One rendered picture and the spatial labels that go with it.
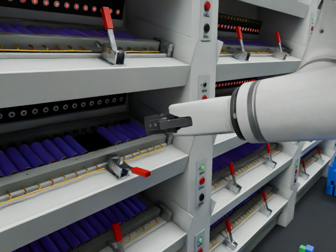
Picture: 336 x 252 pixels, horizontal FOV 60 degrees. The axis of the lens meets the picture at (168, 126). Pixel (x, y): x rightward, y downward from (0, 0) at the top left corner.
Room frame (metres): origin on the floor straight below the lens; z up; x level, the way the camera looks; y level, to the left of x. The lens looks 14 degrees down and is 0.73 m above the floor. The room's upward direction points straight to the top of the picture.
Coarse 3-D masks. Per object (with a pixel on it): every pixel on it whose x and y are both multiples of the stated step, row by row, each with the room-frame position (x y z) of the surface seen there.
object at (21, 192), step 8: (136, 152) 0.56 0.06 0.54; (144, 152) 0.57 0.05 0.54; (88, 168) 0.47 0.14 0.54; (96, 168) 0.48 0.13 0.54; (72, 176) 0.45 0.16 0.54; (40, 184) 0.41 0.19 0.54; (48, 184) 0.42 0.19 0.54; (16, 192) 0.38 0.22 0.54; (24, 192) 0.39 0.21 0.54; (0, 200) 0.37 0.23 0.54
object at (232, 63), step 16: (224, 16) 1.00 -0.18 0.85; (224, 32) 1.02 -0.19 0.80; (240, 32) 0.82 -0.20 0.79; (256, 32) 1.21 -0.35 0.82; (224, 48) 0.83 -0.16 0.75; (240, 48) 0.82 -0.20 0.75; (256, 48) 0.98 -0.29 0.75; (272, 48) 1.07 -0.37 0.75; (288, 48) 1.15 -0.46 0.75; (304, 48) 1.13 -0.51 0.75; (224, 64) 0.71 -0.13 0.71; (240, 64) 0.77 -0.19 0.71; (256, 64) 0.84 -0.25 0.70; (272, 64) 0.92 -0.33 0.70; (288, 64) 1.03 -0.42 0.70; (224, 80) 0.73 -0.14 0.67
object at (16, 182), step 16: (128, 144) 0.55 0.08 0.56; (144, 144) 0.57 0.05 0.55; (160, 144) 0.60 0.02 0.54; (64, 160) 0.45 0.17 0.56; (80, 160) 0.46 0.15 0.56; (96, 160) 0.49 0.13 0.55; (16, 176) 0.39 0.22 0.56; (32, 176) 0.40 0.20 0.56; (48, 176) 0.42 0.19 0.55; (64, 176) 0.43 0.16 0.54; (80, 176) 0.44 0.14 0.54; (0, 192) 0.37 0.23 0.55; (32, 192) 0.39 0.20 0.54
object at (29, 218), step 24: (24, 120) 0.52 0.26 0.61; (48, 120) 0.55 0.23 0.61; (168, 144) 0.63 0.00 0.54; (144, 168) 0.52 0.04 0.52; (168, 168) 0.56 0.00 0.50; (48, 192) 0.40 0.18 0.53; (72, 192) 0.42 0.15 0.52; (96, 192) 0.43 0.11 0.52; (120, 192) 0.47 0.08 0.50; (0, 216) 0.34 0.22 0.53; (24, 216) 0.35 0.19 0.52; (48, 216) 0.37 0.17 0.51; (72, 216) 0.40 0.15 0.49; (0, 240) 0.32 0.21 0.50; (24, 240) 0.35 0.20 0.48
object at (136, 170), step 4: (120, 160) 0.48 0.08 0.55; (120, 164) 0.48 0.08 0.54; (124, 164) 0.48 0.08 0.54; (124, 168) 0.47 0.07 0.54; (128, 168) 0.46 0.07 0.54; (132, 168) 0.45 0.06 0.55; (136, 168) 0.45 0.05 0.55; (140, 168) 0.45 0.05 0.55; (132, 172) 0.45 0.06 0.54; (136, 172) 0.45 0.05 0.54; (140, 172) 0.44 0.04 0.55; (144, 172) 0.43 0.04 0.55; (148, 172) 0.44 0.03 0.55; (144, 176) 0.43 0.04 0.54
